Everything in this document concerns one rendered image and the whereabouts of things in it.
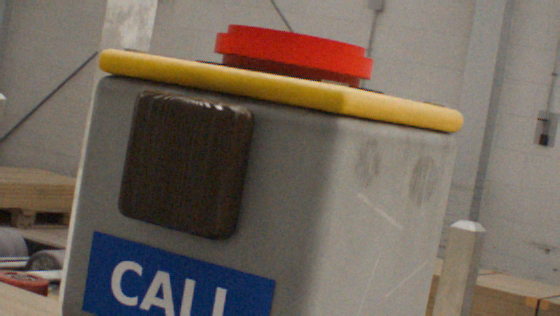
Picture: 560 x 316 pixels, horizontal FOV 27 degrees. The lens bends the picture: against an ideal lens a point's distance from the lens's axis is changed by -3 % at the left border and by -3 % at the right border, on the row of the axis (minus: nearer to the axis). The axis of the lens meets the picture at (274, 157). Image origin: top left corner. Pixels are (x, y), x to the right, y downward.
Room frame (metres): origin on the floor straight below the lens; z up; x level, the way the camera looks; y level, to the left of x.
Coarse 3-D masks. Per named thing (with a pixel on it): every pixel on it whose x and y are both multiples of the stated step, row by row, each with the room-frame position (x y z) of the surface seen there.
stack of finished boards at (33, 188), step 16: (0, 176) 8.37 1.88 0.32; (16, 176) 8.56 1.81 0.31; (32, 176) 8.77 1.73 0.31; (48, 176) 8.98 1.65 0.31; (64, 176) 9.20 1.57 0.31; (0, 192) 7.99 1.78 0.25; (16, 192) 8.14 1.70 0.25; (32, 192) 8.29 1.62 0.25; (48, 192) 8.44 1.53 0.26; (64, 192) 8.60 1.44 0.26; (64, 208) 8.62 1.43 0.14
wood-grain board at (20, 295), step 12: (0, 288) 1.56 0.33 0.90; (12, 288) 1.58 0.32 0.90; (0, 300) 1.48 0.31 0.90; (12, 300) 1.50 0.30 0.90; (24, 300) 1.51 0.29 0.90; (36, 300) 1.53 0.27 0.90; (48, 300) 1.54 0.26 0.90; (0, 312) 1.42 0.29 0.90; (12, 312) 1.43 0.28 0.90; (24, 312) 1.44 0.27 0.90; (36, 312) 1.46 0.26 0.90; (48, 312) 1.47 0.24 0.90; (60, 312) 1.48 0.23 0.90
